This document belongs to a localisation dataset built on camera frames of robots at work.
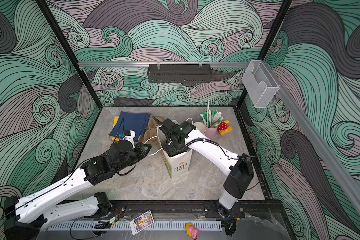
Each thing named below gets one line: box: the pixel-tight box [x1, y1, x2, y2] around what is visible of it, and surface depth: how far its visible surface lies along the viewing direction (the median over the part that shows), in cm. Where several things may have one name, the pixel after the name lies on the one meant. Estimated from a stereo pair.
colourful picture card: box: [129, 210, 155, 236], surface depth 70 cm
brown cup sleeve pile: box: [143, 116, 164, 146], surface depth 100 cm
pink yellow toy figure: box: [185, 222, 200, 240], surface depth 67 cm
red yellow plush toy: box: [217, 120, 233, 135], surface depth 102 cm
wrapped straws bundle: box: [198, 98, 224, 129], surface depth 92 cm
